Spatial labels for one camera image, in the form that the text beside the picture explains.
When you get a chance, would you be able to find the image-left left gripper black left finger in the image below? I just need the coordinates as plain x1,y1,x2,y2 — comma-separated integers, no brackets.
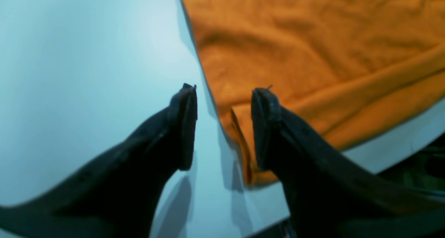
0,83,197,238

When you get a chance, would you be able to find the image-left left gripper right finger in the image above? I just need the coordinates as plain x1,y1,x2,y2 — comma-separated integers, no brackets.
251,88,444,238

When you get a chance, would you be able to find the orange t-shirt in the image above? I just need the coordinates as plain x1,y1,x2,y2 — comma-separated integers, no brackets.
182,0,445,186

